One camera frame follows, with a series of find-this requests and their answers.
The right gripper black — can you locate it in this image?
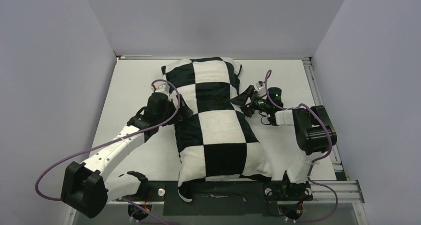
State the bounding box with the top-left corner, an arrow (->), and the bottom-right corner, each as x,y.
229,85 -> 271,117

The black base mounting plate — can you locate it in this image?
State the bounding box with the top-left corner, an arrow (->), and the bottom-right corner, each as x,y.
125,181 -> 313,217

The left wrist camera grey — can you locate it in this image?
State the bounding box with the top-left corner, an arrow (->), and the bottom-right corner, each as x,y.
154,84 -> 170,95

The black white checkered pillowcase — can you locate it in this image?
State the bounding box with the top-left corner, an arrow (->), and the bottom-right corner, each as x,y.
161,57 -> 273,203

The purple cable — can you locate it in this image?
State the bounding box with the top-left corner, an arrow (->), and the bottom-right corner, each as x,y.
264,69 -> 339,223
35,79 -> 182,202

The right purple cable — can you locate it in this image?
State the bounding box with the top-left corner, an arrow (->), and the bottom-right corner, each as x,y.
264,69 -> 339,223

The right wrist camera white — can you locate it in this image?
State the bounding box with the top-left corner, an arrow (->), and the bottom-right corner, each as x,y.
255,81 -> 265,92

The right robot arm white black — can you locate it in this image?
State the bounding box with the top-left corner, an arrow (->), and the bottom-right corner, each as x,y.
231,82 -> 337,199

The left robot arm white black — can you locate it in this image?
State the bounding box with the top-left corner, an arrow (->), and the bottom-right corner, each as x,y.
60,91 -> 193,218

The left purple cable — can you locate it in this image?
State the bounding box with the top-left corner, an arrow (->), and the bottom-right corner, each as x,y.
35,79 -> 182,202

